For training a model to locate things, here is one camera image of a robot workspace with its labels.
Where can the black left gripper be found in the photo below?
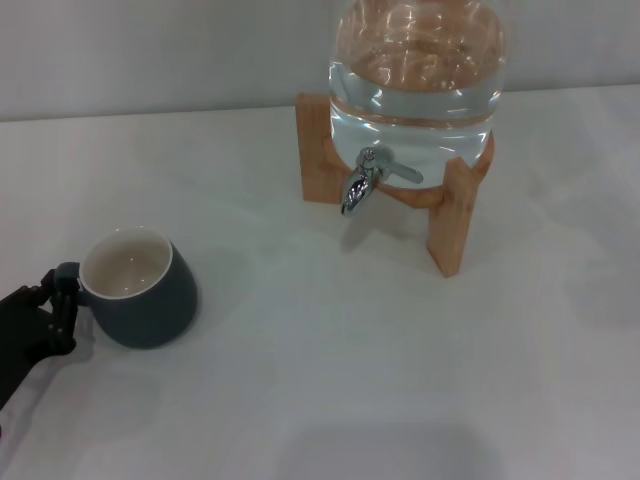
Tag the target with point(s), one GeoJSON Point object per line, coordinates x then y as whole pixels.
{"type": "Point", "coordinates": [20, 340]}

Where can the dark mug with white interior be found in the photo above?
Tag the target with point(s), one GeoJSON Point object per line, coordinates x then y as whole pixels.
{"type": "Point", "coordinates": [145, 310]}

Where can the chrome faucet with lever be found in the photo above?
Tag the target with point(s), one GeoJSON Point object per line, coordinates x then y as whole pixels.
{"type": "Point", "coordinates": [361, 185]}

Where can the clear glass water dispenser jar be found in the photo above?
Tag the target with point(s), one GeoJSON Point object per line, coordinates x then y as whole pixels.
{"type": "Point", "coordinates": [415, 115]}

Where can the wooden dispenser stand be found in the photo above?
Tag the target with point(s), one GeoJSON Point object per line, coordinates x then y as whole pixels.
{"type": "Point", "coordinates": [457, 220]}

